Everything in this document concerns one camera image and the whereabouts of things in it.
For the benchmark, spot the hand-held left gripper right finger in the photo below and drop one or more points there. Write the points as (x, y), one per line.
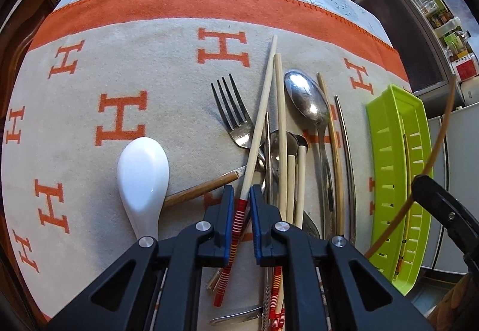
(256, 205)

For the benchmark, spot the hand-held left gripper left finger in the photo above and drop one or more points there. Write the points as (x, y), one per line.
(228, 205)

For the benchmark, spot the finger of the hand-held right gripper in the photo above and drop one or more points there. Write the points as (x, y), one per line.
(449, 215)

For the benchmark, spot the thin brown chopstick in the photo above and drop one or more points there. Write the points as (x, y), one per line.
(438, 151)

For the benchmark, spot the green slotted plastic tray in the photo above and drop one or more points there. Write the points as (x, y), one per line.
(385, 166)

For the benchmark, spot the wooden chopstick red striped end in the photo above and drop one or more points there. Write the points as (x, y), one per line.
(258, 121)
(280, 110)

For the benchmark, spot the large metal spoon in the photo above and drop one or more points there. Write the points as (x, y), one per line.
(305, 95)

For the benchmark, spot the thick brown chopstick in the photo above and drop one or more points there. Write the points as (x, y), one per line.
(202, 188)

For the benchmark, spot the metal chopstick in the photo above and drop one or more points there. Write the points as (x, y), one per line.
(268, 136)
(348, 166)

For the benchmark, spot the white refrigerator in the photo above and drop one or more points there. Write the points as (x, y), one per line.
(464, 128)

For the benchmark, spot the white ceramic spoon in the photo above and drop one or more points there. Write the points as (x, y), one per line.
(142, 173)

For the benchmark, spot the tan chopstick dark tip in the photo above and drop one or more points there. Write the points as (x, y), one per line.
(335, 151)

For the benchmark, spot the metal fork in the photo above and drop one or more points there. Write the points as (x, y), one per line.
(234, 110)

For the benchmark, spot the row of condiment bottles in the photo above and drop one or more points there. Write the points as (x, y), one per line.
(449, 39)

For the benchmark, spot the orange and grey printed blanket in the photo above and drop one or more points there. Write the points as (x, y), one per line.
(93, 54)

